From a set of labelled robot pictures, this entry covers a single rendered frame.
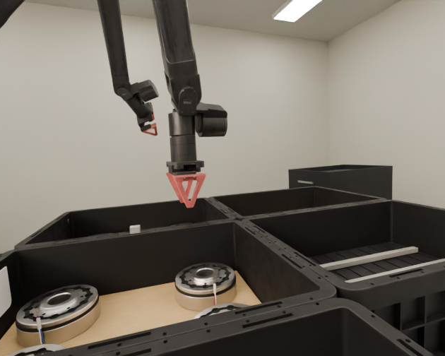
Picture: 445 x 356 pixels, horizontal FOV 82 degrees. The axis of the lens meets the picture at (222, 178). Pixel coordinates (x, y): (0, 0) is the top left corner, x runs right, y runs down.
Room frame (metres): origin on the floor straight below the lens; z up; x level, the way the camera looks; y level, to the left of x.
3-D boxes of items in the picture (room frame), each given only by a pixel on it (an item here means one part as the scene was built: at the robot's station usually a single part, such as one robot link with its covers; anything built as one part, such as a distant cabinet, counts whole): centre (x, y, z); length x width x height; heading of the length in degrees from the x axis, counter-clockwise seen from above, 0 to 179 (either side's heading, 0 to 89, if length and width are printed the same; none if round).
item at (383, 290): (0.43, -0.26, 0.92); 0.40 x 0.30 x 0.02; 106
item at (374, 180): (1.99, -0.89, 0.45); 0.62 x 0.45 x 0.90; 111
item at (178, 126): (0.58, 0.08, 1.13); 0.07 x 0.06 x 0.07; 111
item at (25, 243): (0.61, 0.20, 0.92); 0.40 x 0.30 x 0.02; 106
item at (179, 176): (0.56, 0.08, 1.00); 0.07 x 0.07 x 0.09; 21
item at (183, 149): (0.57, 0.08, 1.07); 0.10 x 0.07 x 0.07; 21
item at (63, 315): (0.36, 0.25, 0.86); 0.10 x 0.10 x 0.01
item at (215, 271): (0.42, 0.04, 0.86); 0.05 x 0.05 x 0.01
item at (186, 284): (0.42, 0.04, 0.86); 0.10 x 0.10 x 0.01
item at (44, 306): (0.36, 0.25, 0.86); 0.05 x 0.05 x 0.01
